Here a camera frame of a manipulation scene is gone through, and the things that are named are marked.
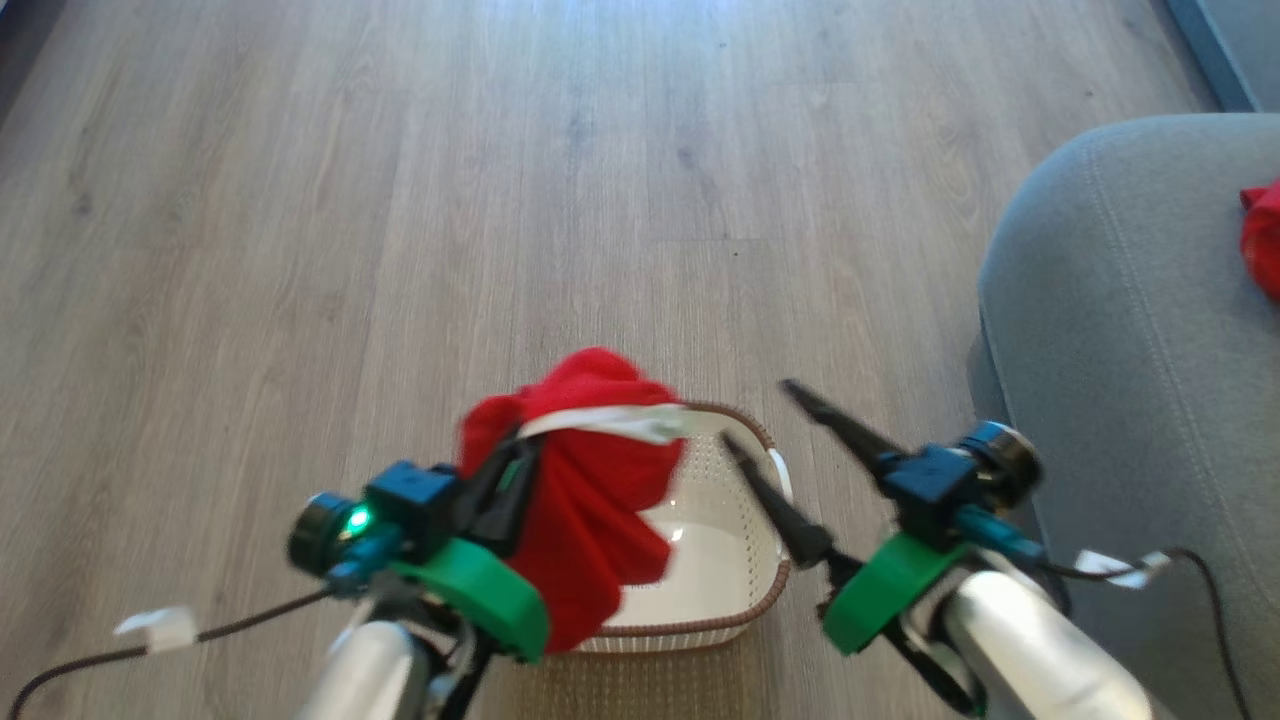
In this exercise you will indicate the grey fabric sofa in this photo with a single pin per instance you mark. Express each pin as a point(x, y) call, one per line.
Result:
point(1150, 350)

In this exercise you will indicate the dark right wrist camera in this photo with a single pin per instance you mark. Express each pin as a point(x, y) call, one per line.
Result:
point(950, 480)

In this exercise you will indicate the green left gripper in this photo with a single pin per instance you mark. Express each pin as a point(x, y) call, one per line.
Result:
point(485, 595)

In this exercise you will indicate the white laundry basket brown rim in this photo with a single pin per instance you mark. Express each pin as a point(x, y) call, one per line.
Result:
point(715, 570)

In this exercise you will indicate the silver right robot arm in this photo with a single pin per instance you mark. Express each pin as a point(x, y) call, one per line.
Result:
point(1030, 650)

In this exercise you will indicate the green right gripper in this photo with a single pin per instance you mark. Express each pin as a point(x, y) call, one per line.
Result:
point(885, 590)

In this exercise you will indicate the red garment with white band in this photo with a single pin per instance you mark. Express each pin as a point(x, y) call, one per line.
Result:
point(590, 480)

